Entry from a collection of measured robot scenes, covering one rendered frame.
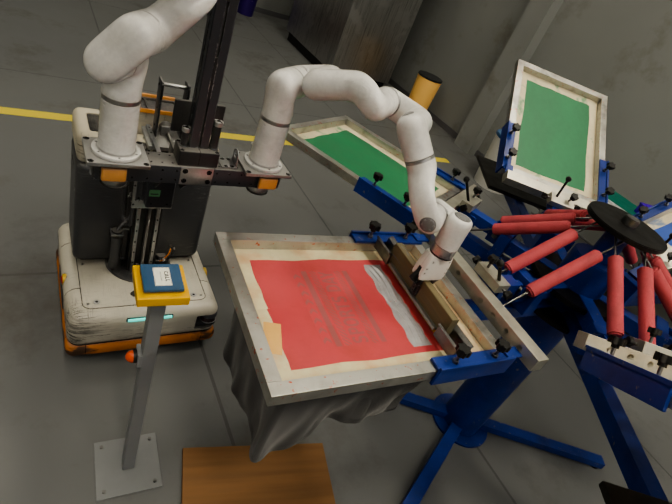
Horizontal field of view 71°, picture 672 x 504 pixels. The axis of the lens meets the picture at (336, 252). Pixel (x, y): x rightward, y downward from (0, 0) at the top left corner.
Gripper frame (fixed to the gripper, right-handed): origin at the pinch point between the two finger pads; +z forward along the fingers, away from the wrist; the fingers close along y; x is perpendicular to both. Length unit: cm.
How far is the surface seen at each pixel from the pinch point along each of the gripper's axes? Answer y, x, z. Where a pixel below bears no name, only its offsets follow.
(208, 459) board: 48, -7, 99
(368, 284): 12.7, -8.5, 6.0
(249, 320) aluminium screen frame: 58, 7, 2
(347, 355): 33.2, 18.1, 6.0
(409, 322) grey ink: 6.8, 9.1, 5.4
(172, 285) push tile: 75, -9, 4
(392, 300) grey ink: 8.1, -0.2, 5.2
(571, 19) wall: -375, -320, -80
